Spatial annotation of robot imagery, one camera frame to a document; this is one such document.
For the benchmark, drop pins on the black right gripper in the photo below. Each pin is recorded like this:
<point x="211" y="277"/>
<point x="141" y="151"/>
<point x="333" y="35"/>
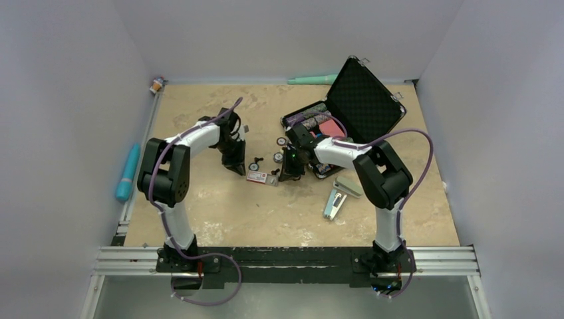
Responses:
<point x="290" y="173"/>

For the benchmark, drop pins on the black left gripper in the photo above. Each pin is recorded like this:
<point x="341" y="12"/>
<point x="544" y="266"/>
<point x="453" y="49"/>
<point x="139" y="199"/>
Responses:
<point x="237" y="163"/>

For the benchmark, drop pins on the light blue stapler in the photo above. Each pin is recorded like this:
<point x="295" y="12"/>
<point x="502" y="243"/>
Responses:
<point x="334" y="204"/>

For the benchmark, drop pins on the beige green stapler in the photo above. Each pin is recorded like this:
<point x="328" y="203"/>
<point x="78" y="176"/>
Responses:
<point x="348" y="186"/>

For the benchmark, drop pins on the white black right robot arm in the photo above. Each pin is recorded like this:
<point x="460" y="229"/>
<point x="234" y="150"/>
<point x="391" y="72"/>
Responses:
<point x="384" y="178"/>

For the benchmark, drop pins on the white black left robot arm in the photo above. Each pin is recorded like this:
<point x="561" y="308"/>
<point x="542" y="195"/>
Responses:
<point x="164" y="176"/>

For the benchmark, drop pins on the blue green poker chip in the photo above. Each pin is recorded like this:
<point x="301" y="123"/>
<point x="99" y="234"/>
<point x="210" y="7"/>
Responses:
<point x="253" y="167"/>

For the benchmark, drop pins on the red white staple box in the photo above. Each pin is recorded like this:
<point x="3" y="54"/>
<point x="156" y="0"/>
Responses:
<point x="262" y="178"/>

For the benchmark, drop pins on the black poker chip case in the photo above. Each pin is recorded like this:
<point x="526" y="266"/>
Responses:
<point x="357" y="103"/>

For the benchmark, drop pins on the small orange bottle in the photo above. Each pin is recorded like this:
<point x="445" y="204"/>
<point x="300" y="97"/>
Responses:
<point x="157" y="84"/>

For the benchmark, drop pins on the mint green handle tool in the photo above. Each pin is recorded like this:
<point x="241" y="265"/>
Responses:
<point x="313" y="80"/>

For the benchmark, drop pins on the teal blue handle tool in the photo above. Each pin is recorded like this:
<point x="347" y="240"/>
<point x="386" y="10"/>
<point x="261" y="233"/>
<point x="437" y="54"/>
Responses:
<point x="125" y="185"/>

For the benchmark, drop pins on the aluminium frame rail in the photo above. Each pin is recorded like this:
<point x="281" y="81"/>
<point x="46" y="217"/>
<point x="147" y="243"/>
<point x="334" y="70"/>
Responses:
<point x="444" y="284"/>

